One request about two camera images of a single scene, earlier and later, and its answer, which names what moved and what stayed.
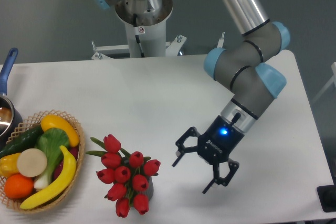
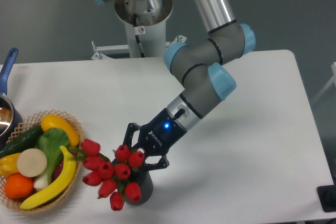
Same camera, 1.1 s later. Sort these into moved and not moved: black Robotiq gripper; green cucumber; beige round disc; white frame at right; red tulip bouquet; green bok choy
Moved: red tulip bouquet; black Robotiq gripper
Not moved: green cucumber; beige round disc; green bok choy; white frame at right
